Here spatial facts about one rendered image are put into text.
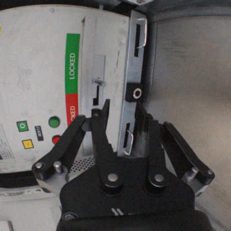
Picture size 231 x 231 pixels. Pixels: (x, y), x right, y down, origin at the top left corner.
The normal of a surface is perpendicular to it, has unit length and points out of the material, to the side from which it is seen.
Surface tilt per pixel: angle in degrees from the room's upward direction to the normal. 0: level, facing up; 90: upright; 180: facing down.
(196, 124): 0
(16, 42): 90
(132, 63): 90
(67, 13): 90
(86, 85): 90
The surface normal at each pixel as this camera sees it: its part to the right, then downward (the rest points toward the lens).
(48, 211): 0.25, -0.69
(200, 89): -0.88, 0.13
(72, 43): 0.47, 0.38
